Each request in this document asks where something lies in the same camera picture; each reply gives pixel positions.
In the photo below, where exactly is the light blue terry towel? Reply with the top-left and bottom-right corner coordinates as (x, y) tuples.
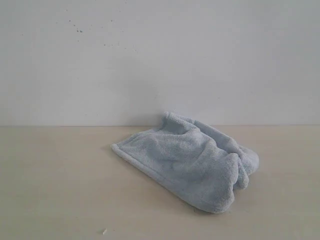
(112, 112), (259, 214)

